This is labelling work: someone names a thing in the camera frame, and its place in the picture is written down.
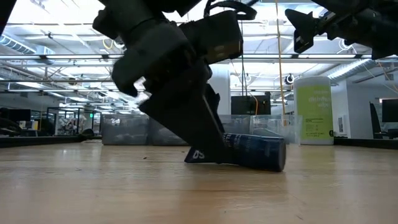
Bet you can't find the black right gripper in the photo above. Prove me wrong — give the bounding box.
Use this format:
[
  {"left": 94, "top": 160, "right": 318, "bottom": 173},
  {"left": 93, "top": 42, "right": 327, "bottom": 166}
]
[{"left": 284, "top": 0, "right": 398, "bottom": 60}]

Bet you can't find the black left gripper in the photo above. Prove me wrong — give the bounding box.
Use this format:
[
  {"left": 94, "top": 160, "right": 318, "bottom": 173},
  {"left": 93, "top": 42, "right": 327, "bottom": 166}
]
[{"left": 111, "top": 23, "right": 237, "bottom": 164}]

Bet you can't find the navy DSC shave butter tube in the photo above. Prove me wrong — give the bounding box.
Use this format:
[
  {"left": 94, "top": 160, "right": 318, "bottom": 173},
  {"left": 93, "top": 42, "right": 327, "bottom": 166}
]
[{"left": 183, "top": 133, "right": 287, "bottom": 172}]

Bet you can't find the white square column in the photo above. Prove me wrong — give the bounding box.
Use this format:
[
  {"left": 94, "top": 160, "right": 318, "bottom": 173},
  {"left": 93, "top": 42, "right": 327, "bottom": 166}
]
[{"left": 208, "top": 67, "right": 231, "bottom": 116}]

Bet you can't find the black monitor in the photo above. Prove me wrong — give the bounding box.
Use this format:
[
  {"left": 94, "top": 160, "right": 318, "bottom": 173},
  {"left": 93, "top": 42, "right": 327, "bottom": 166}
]
[
  {"left": 230, "top": 95, "right": 271, "bottom": 116},
  {"left": 381, "top": 98, "right": 398, "bottom": 124},
  {"left": 12, "top": 109, "right": 32, "bottom": 122}
]

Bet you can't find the clear plastic bin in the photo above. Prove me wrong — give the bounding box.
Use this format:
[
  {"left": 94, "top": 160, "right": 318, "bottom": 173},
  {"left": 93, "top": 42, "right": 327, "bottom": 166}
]
[{"left": 251, "top": 114, "right": 302, "bottom": 144}]

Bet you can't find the green white wipes canister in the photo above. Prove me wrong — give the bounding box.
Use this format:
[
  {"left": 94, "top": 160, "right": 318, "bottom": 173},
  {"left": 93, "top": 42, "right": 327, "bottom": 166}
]
[{"left": 294, "top": 77, "right": 335, "bottom": 146}]

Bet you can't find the black dome-shaped object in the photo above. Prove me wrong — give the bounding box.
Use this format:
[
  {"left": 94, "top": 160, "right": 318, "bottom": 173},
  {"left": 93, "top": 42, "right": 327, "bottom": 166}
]
[{"left": 78, "top": 129, "right": 96, "bottom": 140}]

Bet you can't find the black framed glass cabinet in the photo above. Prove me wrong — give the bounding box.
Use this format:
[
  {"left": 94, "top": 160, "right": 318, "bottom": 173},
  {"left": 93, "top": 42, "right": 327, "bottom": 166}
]
[{"left": 46, "top": 107, "right": 96, "bottom": 137}]

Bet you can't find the black horizontal bar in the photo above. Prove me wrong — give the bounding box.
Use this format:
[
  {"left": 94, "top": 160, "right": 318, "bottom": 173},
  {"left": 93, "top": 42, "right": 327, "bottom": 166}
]
[{"left": 0, "top": 135, "right": 102, "bottom": 149}]

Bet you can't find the yellow hanging strap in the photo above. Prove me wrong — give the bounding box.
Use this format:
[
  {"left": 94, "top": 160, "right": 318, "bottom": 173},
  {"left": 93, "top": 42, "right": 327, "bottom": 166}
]
[{"left": 274, "top": 0, "right": 286, "bottom": 127}]

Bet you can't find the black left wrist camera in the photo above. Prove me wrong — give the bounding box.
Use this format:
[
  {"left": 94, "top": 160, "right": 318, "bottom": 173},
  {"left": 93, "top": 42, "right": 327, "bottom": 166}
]
[{"left": 178, "top": 0, "right": 258, "bottom": 65}]

